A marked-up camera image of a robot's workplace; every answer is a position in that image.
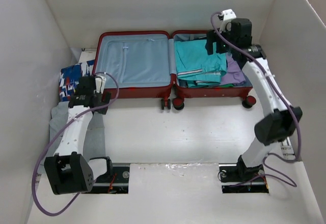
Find purple t-shirt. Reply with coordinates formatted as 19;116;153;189
220;55;246;86

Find teal shorts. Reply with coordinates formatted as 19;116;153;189
174;40;227;88

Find blue white patterned garment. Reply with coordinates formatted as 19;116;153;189
59;60;95;102

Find green t-shirt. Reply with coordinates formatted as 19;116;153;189
219;83;234;88

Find red suitcase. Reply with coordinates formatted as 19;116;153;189
93;31;256;110

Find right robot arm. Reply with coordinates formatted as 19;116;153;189
205;12;303;181

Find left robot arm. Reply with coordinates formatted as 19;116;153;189
44;72;114;195

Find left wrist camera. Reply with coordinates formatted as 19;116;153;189
94;72;106;94

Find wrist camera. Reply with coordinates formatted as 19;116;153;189
94;72;106;94
218;9;236;33

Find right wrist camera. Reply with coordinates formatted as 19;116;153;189
218;9;236;33

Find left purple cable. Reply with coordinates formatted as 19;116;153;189
31;72;120;217

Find purple cable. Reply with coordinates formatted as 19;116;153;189
31;72;120;217
210;11;303;187

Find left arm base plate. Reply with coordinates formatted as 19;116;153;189
89;164;130;194

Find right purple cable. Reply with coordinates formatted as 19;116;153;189
210;11;303;187

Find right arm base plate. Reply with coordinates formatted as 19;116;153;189
218;163;269;194

